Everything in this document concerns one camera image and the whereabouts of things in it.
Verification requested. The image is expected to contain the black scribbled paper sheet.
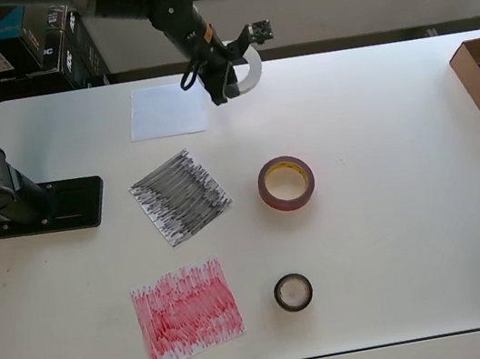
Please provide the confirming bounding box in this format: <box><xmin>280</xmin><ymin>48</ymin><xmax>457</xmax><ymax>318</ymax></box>
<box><xmin>124</xmin><ymin>142</ymin><xmax>241</xmax><ymax>256</ymax></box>

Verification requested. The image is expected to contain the blank white paper sheet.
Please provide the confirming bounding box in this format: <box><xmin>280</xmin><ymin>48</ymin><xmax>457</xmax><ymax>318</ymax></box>
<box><xmin>122</xmin><ymin>78</ymin><xmax>211</xmax><ymax>145</ymax></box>

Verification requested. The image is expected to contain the black printed carton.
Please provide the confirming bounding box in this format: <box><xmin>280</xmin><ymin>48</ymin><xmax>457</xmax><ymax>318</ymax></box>
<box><xmin>55</xmin><ymin>8</ymin><xmax>115</xmax><ymax>93</ymax></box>
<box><xmin>31</xmin><ymin>2</ymin><xmax>85</xmax><ymax>80</ymax></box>

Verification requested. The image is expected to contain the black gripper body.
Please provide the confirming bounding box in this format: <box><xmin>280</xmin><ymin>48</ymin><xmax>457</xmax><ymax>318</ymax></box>
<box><xmin>193</xmin><ymin>36</ymin><xmax>238</xmax><ymax>88</ymax></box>

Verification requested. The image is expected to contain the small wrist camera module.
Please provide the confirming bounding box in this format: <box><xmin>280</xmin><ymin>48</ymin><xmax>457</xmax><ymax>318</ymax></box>
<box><xmin>221</xmin><ymin>17</ymin><xmax>277</xmax><ymax>61</ymax></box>

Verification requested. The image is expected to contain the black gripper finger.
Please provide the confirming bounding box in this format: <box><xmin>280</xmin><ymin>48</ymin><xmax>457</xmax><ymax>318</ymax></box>
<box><xmin>223</xmin><ymin>62</ymin><xmax>243</xmax><ymax>100</ymax></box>
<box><xmin>203</xmin><ymin>72</ymin><xmax>232</xmax><ymax>109</ymax></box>

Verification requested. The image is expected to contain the black tape roll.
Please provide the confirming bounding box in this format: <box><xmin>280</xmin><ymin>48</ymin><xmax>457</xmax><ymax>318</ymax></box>
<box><xmin>270</xmin><ymin>269</ymin><xmax>317</xmax><ymax>316</ymax></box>

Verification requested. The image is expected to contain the red tape roll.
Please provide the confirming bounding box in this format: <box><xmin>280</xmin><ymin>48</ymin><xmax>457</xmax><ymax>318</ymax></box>
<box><xmin>253</xmin><ymin>150</ymin><xmax>320</xmax><ymax>217</ymax></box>

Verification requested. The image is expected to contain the red scribbled paper sheet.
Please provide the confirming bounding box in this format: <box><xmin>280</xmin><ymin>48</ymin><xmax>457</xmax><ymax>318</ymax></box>
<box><xmin>125</xmin><ymin>250</ymin><xmax>252</xmax><ymax>359</ymax></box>

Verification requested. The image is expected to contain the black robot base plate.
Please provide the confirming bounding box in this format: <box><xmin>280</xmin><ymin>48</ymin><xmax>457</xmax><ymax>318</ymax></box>
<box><xmin>0</xmin><ymin>173</ymin><xmax>110</xmax><ymax>244</ymax></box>

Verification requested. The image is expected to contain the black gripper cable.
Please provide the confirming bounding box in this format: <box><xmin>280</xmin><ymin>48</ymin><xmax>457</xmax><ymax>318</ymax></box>
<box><xmin>176</xmin><ymin>56</ymin><xmax>204</xmax><ymax>93</ymax></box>

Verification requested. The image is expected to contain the white tape roll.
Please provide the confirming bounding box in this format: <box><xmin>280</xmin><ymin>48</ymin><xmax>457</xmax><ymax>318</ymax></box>
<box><xmin>219</xmin><ymin>34</ymin><xmax>269</xmax><ymax>100</ymax></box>

